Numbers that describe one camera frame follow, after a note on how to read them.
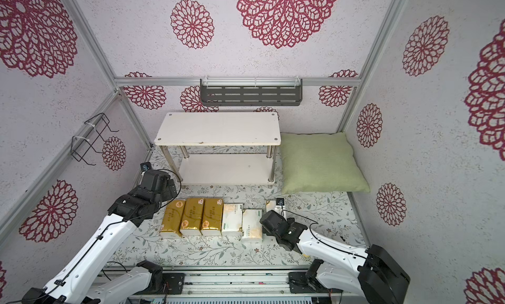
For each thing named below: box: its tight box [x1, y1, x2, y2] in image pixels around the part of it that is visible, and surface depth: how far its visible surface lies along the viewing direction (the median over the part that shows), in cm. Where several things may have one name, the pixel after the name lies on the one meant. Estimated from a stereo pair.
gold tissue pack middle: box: [179, 197, 206, 236], surface depth 85 cm
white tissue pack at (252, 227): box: [241, 208, 263, 241], surface depth 85 cm
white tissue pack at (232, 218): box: [221, 202, 244, 237], surface depth 88 cm
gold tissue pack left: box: [160, 199, 187, 238], surface depth 84 cm
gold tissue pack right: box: [200, 197, 224, 237], surface depth 86 cm
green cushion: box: [280, 132, 371, 195], surface depth 98 cm
